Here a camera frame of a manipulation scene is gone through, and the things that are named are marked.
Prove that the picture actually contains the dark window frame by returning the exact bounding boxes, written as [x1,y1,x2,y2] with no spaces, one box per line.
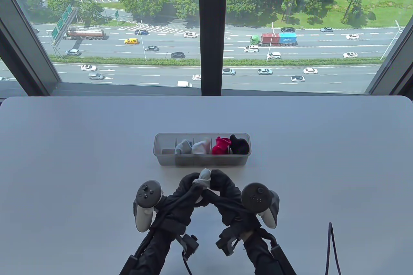
[0,0,413,96]

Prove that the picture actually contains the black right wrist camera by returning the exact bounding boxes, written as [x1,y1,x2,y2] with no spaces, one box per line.
[216,227,244,257]

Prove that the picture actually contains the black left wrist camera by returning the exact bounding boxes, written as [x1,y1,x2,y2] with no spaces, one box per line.
[176,234,199,260]

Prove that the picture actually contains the person's left hand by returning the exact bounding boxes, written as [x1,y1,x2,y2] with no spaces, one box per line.
[151,173,209,235]

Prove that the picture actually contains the person's right hand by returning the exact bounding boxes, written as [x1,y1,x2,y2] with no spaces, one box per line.
[202,169,262,231]

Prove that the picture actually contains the black right forearm module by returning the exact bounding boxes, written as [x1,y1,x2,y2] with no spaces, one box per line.
[270,244,297,275]

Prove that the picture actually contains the black sock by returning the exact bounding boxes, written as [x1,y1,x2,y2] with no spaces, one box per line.
[230,136,250,155]
[229,134,250,155]

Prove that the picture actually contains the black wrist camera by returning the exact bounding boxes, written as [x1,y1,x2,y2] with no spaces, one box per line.
[216,227,244,257]
[176,234,199,260]

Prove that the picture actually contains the grey sock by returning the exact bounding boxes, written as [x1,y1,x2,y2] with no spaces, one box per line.
[193,169,212,191]

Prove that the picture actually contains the green road sign gantry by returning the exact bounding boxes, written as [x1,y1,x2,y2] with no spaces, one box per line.
[50,4,79,59]

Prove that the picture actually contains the clear plastic divided organizer box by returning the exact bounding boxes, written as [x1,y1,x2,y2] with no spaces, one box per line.
[153,132,252,166]

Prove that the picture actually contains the black left forearm module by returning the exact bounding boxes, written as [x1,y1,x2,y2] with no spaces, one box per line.
[119,255,138,275]

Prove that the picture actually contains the grey hand controller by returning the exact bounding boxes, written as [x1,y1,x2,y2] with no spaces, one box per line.
[241,182,280,229]
[133,180,163,233]

